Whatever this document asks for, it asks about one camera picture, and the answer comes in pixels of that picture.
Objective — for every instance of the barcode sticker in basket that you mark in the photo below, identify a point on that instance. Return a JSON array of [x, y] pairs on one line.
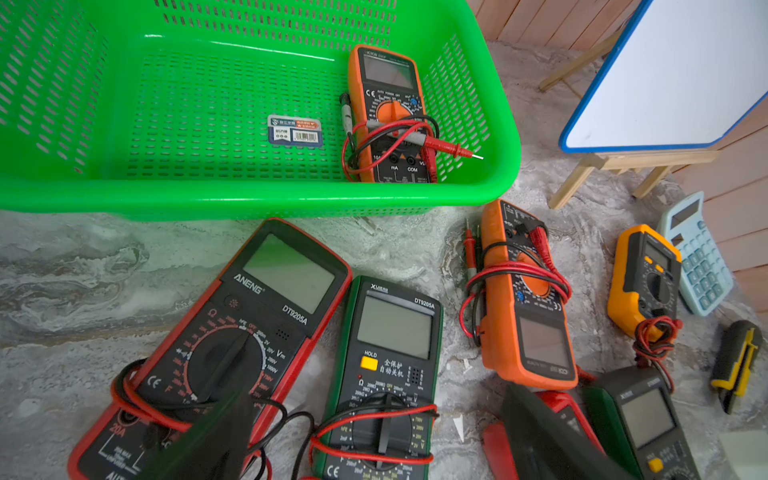
[[294, 131]]

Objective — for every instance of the orange multimeter front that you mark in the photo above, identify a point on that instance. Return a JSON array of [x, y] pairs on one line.
[[389, 137]]

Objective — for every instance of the blue framed whiteboard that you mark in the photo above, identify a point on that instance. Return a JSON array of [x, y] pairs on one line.
[[682, 75]]

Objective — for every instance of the yellow black utility knife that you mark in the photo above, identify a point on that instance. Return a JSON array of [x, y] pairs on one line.
[[741, 343]]

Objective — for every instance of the red ANENG multimeter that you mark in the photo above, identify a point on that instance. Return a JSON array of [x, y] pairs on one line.
[[251, 332]]

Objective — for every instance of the yellow black multimeter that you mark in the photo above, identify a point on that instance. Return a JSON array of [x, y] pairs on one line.
[[644, 293]]

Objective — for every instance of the green plastic basket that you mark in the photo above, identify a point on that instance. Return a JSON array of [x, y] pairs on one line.
[[157, 110]]

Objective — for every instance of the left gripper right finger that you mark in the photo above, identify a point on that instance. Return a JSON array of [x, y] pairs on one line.
[[546, 444]]

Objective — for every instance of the green multimeter lower right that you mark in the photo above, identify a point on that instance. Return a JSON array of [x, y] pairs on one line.
[[634, 419]]

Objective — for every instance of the green DT9205A multimeter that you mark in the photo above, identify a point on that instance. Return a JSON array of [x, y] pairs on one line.
[[381, 404]]

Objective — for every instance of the light blue calculator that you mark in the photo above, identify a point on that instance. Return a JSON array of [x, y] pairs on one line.
[[706, 279]]

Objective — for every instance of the orange multimeter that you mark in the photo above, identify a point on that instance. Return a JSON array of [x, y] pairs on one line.
[[516, 309], [389, 137]]

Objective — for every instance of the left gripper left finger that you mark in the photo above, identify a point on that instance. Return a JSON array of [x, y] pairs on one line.
[[213, 448]]

